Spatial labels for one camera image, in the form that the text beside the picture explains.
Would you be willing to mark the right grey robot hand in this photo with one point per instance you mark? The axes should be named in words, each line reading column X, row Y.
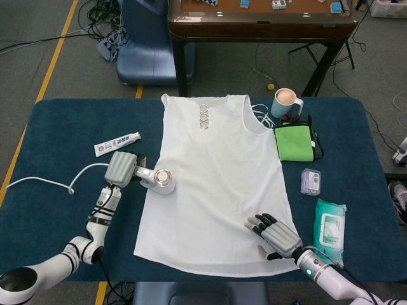
column 280, row 236

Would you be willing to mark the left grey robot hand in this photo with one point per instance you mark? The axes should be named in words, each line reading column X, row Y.
column 119, row 168

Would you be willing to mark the white handheld device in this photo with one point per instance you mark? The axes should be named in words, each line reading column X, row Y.
column 162, row 185

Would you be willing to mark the white sleeveless shirt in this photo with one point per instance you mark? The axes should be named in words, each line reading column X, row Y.
column 216, row 159

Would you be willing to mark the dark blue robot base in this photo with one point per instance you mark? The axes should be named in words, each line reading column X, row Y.
column 200, row 294

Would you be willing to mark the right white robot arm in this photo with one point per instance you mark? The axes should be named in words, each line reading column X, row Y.
column 324, row 273

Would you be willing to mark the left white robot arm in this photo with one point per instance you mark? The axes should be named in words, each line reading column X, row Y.
column 95, row 228

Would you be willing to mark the white toothpaste tube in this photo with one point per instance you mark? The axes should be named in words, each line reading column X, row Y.
column 116, row 144

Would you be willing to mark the teal wet wipes pack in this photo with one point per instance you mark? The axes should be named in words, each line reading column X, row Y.
column 329, row 228

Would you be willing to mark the purple clear plastic box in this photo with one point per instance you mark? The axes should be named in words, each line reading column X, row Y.
column 310, row 182

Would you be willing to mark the green folded cloth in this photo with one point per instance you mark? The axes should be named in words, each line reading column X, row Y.
column 294, row 143

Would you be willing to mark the blue plastic machine base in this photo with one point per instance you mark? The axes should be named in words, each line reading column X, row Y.
column 146, row 57

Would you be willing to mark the red hair clip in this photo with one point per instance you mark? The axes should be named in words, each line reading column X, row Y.
column 289, row 119

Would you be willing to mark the blue power strip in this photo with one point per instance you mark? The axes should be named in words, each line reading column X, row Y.
column 105, row 49

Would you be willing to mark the grey sneaker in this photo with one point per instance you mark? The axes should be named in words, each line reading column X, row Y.
column 399, row 197

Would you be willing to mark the grey white floor device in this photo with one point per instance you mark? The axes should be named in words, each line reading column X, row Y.
column 400, row 155

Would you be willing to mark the black tripod stand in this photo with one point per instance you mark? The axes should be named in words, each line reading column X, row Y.
column 349, row 54

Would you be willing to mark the brown mahjong table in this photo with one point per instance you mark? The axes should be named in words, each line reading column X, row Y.
column 260, row 27

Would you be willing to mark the small blue mahjong tile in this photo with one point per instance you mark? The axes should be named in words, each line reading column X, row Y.
column 244, row 4

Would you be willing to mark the white red mahjong tile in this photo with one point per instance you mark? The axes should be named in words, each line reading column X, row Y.
column 278, row 4

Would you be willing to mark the large blue mahjong tile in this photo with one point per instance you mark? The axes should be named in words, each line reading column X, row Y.
column 334, row 7

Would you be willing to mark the white storage box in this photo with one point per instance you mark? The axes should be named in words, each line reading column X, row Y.
column 384, row 8

